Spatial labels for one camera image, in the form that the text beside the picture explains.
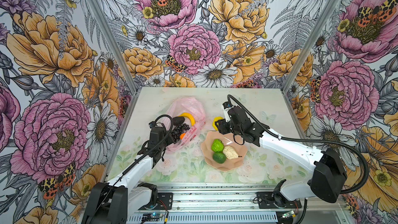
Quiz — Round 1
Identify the pink faceted plastic bowl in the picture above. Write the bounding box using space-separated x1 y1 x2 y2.
201 131 248 172

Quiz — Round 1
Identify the beige fake garlic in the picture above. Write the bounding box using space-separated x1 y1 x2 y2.
222 146 239 160

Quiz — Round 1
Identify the yellow fake lemon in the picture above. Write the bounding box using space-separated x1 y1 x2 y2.
212 117 223 131

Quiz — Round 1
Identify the green fake lime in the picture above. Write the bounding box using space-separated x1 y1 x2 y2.
211 139 224 152

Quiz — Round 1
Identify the dark green fake avocado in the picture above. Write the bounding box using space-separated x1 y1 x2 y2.
212 152 227 164

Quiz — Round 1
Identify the yellow fake banana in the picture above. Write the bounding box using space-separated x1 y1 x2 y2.
179 113 196 127

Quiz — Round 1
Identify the pink plastic bag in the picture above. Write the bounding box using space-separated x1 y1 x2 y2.
165 96 206 154

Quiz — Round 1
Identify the orange fake fruit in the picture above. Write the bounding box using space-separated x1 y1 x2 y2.
179 133 186 140

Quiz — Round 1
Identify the dark brown fake avocado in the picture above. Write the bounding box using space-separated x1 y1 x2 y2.
173 116 185 126

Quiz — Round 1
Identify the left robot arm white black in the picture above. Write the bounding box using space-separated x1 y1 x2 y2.
81 120 174 224

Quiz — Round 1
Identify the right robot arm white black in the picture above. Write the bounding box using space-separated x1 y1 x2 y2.
216 102 347 207

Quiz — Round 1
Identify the dark fake grape bunch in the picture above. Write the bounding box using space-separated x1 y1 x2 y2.
171 123 190 144

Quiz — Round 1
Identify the green circuit board left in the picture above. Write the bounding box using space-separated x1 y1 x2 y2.
141 213 166 224

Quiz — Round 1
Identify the green circuit board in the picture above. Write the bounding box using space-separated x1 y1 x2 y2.
281 211 296 218
141 213 166 224

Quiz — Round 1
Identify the green circuit board right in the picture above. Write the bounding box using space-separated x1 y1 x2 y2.
281 211 296 218

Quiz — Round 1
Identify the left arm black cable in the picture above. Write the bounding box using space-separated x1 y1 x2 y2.
93 114 174 206

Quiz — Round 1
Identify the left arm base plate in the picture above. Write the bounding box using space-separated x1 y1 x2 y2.
140 192 174 211

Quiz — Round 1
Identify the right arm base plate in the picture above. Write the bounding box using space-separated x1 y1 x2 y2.
254 191 302 209

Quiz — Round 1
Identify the aluminium frame rail front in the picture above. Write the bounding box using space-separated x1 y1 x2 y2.
81 183 346 214

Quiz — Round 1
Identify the white slotted cable duct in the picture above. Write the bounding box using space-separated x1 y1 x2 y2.
126 212 278 224

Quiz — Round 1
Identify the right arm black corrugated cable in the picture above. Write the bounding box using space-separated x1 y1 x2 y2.
226 94 370 195

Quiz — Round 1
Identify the left aluminium corner post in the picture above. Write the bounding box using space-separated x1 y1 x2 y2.
87 0 138 96

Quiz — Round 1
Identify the aluminium corner post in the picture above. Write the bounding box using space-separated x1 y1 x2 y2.
282 0 341 94
87 0 138 96

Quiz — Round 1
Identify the right aluminium corner post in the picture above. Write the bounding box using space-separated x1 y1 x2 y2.
282 0 341 94

